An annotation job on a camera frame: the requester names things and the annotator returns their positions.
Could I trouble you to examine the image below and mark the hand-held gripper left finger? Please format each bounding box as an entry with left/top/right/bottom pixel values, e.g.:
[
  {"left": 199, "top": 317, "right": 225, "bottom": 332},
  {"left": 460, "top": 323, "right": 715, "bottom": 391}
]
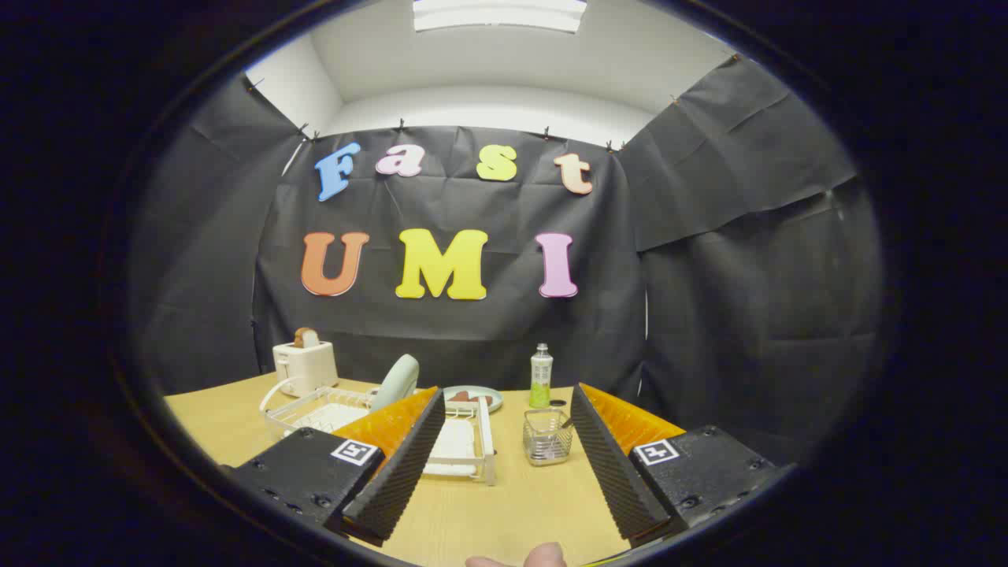
[{"left": 223, "top": 386, "right": 447, "bottom": 548}]

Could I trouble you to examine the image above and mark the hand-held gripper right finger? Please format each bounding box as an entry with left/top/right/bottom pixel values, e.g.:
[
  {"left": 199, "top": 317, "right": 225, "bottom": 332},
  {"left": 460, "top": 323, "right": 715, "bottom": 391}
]
[{"left": 570, "top": 383, "right": 796, "bottom": 550}]

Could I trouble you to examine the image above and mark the small wire basket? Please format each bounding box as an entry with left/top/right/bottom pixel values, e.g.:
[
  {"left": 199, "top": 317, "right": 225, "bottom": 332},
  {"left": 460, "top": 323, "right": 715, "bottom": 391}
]
[{"left": 523, "top": 409, "right": 575, "bottom": 467}]

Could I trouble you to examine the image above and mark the white wire dish rack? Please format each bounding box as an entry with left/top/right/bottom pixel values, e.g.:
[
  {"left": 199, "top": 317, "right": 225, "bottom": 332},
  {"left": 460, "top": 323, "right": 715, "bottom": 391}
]
[{"left": 259, "top": 378, "right": 498, "bottom": 486}]

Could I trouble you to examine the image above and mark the pale green plate with meat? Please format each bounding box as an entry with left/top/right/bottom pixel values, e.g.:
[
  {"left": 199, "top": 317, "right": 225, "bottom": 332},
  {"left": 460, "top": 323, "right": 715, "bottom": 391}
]
[{"left": 441, "top": 385, "right": 503, "bottom": 415}]

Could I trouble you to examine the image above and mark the white drip tray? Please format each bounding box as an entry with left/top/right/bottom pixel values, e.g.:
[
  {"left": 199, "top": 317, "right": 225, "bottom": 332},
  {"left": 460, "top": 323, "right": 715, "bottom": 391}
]
[{"left": 295, "top": 403, "right": 478, "bottom": 477}]

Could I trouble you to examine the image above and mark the green drink bottle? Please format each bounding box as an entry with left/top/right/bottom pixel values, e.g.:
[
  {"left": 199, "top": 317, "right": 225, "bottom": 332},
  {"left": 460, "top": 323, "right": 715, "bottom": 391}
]
[{"left": 529, "top": 343, "right": 554, "bottom": 410}]

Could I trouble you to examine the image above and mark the white toaster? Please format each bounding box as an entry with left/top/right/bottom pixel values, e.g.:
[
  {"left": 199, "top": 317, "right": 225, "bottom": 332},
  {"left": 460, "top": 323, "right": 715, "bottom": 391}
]
[{"left": 272, "top": 340, "right": 339, "bottom": 398}]

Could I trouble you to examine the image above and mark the black backdrop cloth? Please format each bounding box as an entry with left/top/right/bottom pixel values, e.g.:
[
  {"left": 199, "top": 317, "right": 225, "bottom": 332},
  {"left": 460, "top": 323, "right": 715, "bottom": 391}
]
[{"left": 130, "top": 55, "right": 887, "bottom": 473}]

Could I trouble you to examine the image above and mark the ceiling light panel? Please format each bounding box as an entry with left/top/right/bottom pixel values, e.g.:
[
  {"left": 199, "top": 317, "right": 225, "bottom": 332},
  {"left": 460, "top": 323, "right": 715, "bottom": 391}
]
[{"left": 412, "top": 0, "right": 588, "bottom": 34}]

